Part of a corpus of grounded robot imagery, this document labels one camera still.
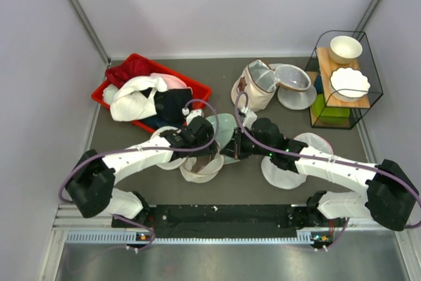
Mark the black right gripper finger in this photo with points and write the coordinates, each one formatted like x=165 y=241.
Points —
x=240 y=145
x=229 y=150

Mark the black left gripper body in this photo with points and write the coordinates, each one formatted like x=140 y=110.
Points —
x=209 y=150

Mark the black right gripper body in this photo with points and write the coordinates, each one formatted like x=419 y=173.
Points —
x=248 y=147

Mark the grey taupe bra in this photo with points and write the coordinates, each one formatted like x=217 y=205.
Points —
x=201 y=163

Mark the white mesh bra laundry bag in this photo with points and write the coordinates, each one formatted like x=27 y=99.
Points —
x=185 y=165

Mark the white bra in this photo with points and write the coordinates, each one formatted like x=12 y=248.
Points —
x=135 y=99

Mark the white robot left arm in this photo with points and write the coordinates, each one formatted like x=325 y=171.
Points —
x=91 y=184

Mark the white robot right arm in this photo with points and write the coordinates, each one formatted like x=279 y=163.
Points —
x=381 y=192

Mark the white pink-trimmed mesh bag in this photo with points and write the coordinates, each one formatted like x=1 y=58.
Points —
x=289 y=180

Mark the cream bear laundry bag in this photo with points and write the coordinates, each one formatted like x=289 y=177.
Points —
x=257 y=81

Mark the light green ceramic tray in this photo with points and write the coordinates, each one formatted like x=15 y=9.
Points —
x=227 y=124

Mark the dark blue garment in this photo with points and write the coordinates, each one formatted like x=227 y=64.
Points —
x=168 y=105

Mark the pink garment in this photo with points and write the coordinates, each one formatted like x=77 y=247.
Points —
x=171 y=81

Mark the green container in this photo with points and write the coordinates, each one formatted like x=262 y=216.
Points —
x=321 y=115

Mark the teal item behind rack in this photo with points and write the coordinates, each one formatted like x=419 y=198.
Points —
x=318 y=85

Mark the wooden shelf board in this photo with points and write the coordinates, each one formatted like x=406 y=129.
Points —
x=327 y=66

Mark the white scalloped bowl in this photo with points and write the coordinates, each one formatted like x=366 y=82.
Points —
x=348 y=85

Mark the red garment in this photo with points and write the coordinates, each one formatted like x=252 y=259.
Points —
x=129 y=69

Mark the white round bowl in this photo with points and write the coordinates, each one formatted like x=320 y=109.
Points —
x=344 y=49

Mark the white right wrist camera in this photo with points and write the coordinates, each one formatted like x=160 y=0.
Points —
x=247 y=117

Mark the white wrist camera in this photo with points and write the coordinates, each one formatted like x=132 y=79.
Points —
x=191 y=114
x=247 y=117

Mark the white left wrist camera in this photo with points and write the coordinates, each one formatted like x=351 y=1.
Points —
x=191 y=114

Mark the black wire shelf rack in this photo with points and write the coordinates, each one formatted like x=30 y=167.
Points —
x=367 y=66

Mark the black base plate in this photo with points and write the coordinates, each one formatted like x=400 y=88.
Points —
x=226 y=221

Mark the grey slotted cable duct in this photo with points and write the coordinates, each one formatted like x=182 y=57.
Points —
x=143 y=238

